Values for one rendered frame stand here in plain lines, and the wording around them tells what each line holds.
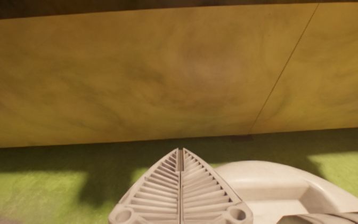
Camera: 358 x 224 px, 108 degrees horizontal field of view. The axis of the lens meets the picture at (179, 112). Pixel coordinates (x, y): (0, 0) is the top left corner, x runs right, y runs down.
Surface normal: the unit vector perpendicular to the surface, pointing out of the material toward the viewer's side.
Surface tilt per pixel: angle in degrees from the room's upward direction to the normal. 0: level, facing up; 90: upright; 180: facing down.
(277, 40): 90
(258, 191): 70
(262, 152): 0
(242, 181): 0
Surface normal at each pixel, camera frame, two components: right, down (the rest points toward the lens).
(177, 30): 0.04, 0.71
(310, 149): -0.04, -0.70
